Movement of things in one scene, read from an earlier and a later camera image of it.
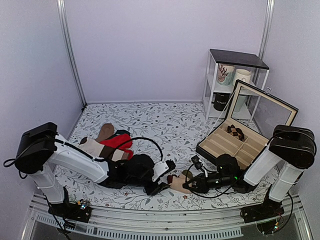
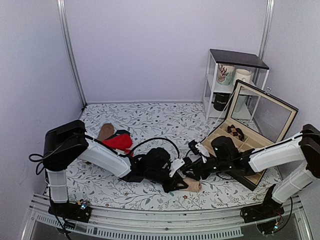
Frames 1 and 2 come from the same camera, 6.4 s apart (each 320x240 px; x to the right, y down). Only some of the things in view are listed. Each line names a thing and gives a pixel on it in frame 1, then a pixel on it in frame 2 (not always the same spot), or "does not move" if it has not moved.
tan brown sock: x=107 y=130 does not move
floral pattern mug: x=225 y=74 does not move
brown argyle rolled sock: x=236 y=132 does not move
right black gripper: x=202 y=187 → x=197 y=166
